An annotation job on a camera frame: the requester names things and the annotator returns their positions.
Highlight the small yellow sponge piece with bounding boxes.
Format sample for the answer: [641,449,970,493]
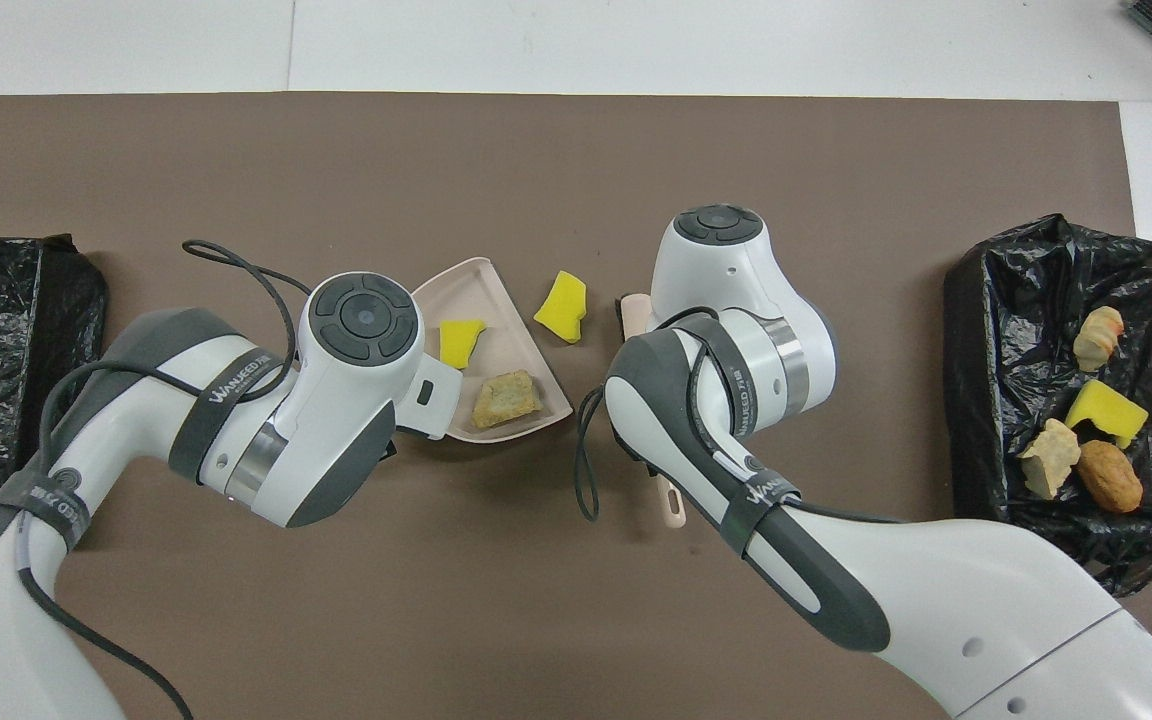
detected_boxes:
[533,270,589,346]

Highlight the beige plastic dustpan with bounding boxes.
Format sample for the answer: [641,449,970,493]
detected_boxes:
[411,257,574,444]

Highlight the pale yellow foam chunk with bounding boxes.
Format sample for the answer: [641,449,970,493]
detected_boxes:
[1018,419,1082,500]
[472,369,545,431]
[1073,306,1126,373]

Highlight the wedge yellow sponge piece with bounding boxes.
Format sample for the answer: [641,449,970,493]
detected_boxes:
[438,319,489,371]

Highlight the beige hand brush black bristles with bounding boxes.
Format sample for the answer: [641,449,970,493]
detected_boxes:
[620,293,686,532]

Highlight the notched yellow sponge piece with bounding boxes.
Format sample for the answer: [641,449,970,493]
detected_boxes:
[1065,378,1150,448]

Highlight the brown bread roll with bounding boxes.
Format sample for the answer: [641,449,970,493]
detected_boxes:
[1077,440,1145,515]

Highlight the black bag lined bin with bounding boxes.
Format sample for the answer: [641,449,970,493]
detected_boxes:
[942,213,1152,599]
[0,234,110,531]

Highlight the brown paper table mat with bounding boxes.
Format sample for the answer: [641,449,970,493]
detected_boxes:
[0,92,1152,720]

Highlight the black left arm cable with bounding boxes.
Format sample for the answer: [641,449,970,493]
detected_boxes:
[14,238,299,720]

